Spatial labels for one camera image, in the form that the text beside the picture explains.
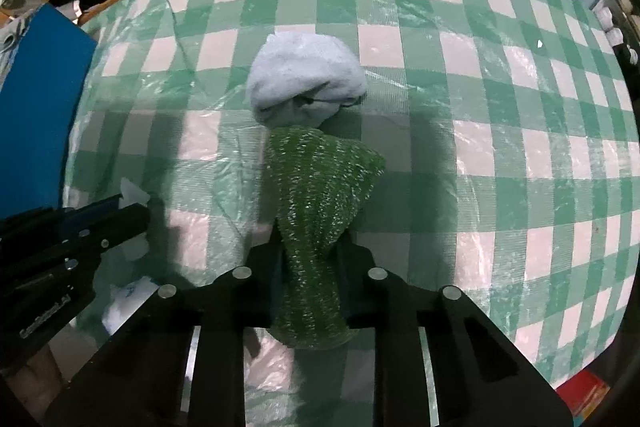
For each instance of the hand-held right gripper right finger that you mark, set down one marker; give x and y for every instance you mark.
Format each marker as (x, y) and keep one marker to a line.
(365, 297)

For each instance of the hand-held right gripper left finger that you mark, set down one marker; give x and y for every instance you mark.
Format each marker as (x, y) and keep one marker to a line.
(250, 297)

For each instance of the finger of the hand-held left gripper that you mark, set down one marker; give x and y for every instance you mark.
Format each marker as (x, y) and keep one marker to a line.
(120, 227)
(95, 209)

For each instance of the blue cardboard box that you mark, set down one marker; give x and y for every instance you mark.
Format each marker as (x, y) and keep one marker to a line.
(40, 107)

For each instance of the green speckled knit cloth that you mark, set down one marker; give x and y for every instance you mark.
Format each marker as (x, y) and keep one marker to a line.
(310, 187)

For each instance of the grey printed tote bag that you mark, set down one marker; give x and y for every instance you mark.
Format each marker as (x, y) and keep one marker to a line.
(12, 22)

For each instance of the pale blue fluffy sock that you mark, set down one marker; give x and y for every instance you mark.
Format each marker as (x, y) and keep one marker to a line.
(305, 72)

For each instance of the red packet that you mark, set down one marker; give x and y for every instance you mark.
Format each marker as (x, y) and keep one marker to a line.
(585, 394)

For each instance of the green checked plastic tablecloth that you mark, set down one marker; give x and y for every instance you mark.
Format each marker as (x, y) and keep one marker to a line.
(450, 57)

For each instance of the shoe rack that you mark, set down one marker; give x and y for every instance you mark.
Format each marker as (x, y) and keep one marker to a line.
(610, 17)

